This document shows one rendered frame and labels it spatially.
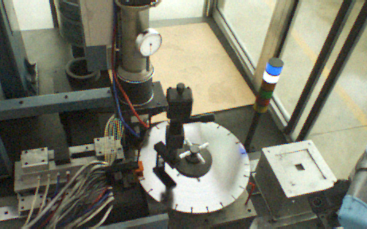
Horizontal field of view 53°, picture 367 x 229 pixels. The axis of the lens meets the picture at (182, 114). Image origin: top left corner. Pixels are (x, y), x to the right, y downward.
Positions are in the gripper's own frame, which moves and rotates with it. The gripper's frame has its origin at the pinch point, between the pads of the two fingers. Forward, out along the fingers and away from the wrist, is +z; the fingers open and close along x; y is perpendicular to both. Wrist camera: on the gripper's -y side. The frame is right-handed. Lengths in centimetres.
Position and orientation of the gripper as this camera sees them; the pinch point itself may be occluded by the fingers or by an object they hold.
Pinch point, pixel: (336, 210)
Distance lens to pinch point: 108.2
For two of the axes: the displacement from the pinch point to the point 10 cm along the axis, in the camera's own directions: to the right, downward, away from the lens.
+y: 9.7, -2.3, 0.2
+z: 1.1, 5.3, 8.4
